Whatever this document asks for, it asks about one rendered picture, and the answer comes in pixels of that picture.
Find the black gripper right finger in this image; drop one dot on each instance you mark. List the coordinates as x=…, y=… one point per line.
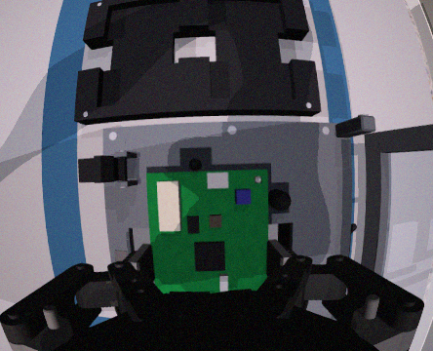
x=384, y=314

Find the green circuit board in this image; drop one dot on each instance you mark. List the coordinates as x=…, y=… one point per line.
x=208, y=230

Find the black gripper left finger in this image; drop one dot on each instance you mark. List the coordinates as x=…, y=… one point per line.
x=48, y=317

